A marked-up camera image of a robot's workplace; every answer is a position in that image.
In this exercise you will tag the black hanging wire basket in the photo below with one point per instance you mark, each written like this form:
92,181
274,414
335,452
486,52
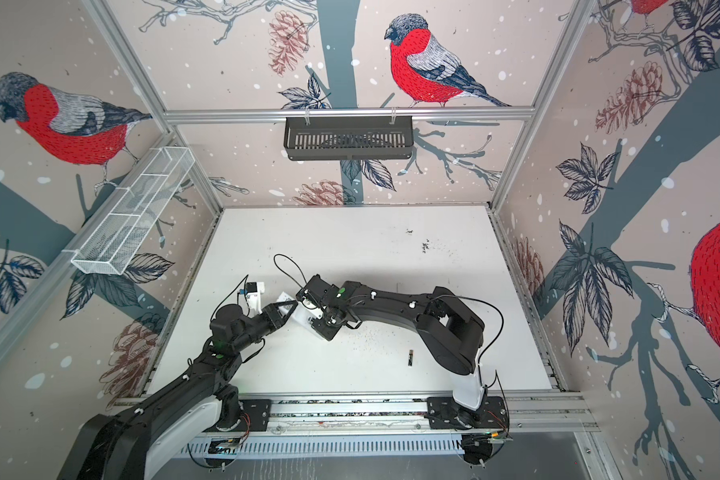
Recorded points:
349,138

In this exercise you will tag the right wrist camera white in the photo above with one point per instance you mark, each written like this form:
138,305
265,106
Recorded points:
314,311

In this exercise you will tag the aluminium mounting rail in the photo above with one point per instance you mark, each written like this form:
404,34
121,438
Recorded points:
404,413

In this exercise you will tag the white mesh wire tray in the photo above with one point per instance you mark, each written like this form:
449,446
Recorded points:
117,238

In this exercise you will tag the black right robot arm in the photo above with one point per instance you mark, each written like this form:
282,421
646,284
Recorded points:
450,330

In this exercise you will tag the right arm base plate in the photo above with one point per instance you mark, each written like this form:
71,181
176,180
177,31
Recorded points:
444,413

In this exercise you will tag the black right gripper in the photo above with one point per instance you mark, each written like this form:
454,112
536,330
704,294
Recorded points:
327,329

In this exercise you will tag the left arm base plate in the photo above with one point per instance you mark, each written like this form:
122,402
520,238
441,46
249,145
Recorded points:
244,416

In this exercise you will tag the white remote control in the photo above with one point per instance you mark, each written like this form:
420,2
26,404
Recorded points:
300,316

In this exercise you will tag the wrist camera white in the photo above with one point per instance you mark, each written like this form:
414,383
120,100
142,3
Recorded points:
314,311
253,292

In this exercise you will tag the horizontal aluminium frame bar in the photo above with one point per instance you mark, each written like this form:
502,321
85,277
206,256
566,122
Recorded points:
245,116

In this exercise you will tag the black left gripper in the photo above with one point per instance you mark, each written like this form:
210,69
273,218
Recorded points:
274,316

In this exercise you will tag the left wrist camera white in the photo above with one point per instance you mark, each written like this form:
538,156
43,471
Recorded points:
253,292

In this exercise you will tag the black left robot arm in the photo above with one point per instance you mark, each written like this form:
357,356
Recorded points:
137,442

